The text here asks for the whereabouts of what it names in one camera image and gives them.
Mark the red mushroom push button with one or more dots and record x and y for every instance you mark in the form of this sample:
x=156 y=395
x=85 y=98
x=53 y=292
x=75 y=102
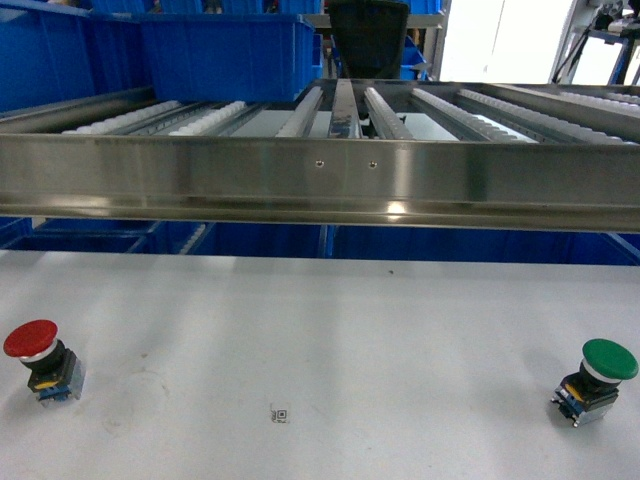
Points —
x=56 y=373

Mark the green mushroom push button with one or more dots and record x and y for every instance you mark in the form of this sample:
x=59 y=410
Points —
x=589 y=393

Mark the stainless steel roller shelf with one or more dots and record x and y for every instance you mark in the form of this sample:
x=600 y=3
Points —
x=532 y=157

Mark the blue bin on shelf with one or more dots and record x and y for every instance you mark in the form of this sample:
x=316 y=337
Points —
x=206 y=57

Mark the blue bins under shelf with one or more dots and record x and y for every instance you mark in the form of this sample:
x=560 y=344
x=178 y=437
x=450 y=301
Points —
x=319 y=241

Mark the small QR code sticker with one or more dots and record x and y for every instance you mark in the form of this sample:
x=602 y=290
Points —
x=280 y=412

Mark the large blue bin far left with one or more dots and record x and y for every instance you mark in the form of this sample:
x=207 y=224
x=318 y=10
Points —
x=52 y=53

